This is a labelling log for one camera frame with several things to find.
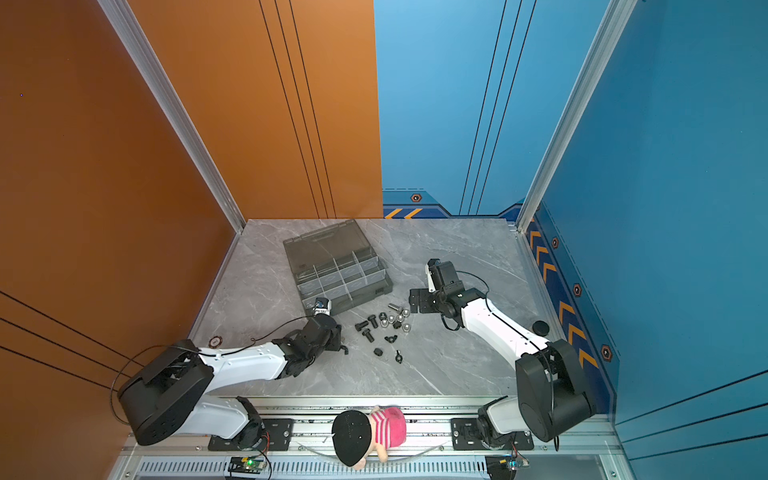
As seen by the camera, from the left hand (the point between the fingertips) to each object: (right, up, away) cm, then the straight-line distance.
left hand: (336, 325), depth 91 cm
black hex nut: (+14, +2, +3) cm, 14 cm away
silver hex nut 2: (+21, -1, +1) cm, 21 cm away
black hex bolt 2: (+11, +1, +1) cm, 11 cm away
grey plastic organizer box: (-2, +19, +11) cm, 22 cm away
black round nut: (+13, -7, -5) cm, 15 cm away
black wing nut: (+17, -4, -2) cm, 17 cm away
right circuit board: (+44, -28, -21) cm, 56 cm away
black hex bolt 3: (+10, -3, -2) cm, 10 cm away
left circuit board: (-18, -28, -20) cm, 39 cm away
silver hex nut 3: (+15, 0, +1) cm, 15 cm away
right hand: (+26, +9, -2) cm, 27 cm away
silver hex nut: (+21, +3, +3) cm, 22 cm away
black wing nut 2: (+19, -8, -4) cm, 21 cm away
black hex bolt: (+7, 0, 0) cm, 7 cm away
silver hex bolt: (+18, +5, +5) cm, 19 cm away
